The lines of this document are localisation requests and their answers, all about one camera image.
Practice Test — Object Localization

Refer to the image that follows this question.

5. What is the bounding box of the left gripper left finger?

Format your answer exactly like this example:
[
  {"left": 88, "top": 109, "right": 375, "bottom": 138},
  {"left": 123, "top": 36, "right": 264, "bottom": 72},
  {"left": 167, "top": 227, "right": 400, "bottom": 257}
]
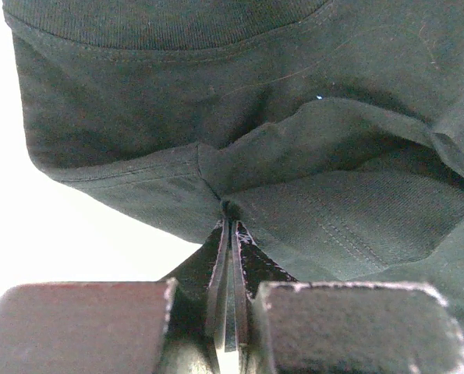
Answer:
[{"left": 0, "top": 221, "right": 229, "bottom": 373}]

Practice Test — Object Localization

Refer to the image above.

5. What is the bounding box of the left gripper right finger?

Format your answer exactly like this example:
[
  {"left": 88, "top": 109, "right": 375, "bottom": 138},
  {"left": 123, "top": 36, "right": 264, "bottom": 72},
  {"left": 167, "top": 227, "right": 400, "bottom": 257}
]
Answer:
[{"left": 231, "top": 221, "right": 464, "bottom": 373}]

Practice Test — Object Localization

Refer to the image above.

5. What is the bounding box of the black daisy t-shirt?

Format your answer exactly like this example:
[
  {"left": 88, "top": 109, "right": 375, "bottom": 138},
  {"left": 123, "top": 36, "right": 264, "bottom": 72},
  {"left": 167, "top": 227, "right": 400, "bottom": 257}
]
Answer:
[{"left": 2, "top": 1, "right": 464, "bottom": 330}]

